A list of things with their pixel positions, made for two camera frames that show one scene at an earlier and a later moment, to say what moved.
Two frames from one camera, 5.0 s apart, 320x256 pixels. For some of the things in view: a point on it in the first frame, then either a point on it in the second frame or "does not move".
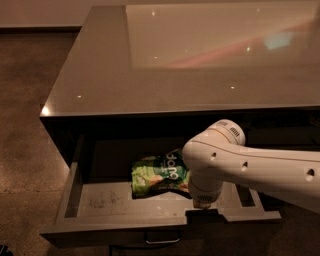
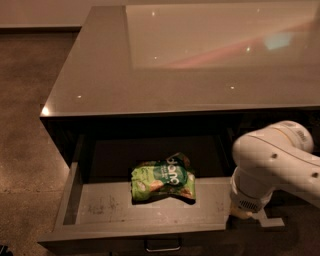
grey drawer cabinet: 143,79 does not move
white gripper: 204,196 → 247,202
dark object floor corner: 4,251 does not move
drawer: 134,189 does not move
